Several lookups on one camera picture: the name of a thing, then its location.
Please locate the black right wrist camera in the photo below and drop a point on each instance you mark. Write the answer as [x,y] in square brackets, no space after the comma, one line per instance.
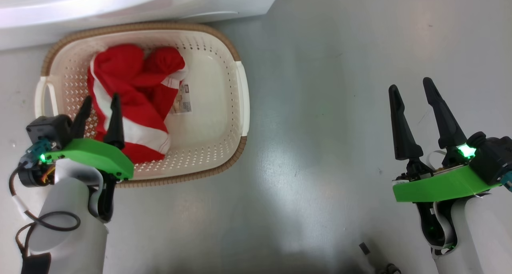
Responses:
[494,156]

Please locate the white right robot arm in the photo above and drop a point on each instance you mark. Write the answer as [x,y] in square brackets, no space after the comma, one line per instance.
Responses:
[484,234]

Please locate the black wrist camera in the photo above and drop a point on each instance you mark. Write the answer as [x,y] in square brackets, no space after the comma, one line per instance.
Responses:
[50,130]
[494,156]

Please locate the paper label inside basket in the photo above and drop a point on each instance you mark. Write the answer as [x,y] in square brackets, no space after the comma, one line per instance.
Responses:
[183,100]

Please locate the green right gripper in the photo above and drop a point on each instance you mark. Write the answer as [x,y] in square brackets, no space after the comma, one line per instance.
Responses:
[436,188]

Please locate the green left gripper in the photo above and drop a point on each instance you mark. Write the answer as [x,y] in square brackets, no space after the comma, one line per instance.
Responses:
[100,156]

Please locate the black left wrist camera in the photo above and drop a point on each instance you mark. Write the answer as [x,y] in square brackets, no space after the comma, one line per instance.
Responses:
[50,130]

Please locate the red white striped garment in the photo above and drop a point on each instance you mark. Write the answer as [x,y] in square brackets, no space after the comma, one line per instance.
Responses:
[128,82]

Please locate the cream perforated laundry basket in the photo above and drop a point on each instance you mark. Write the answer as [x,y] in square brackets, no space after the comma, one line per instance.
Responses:
[212,118]

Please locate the white washing machine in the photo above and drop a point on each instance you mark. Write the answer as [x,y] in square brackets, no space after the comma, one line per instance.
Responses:
[120,6]

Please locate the small dark robot base part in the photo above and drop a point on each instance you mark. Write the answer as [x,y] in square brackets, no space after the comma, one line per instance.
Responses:
[388,269]
[364,248]

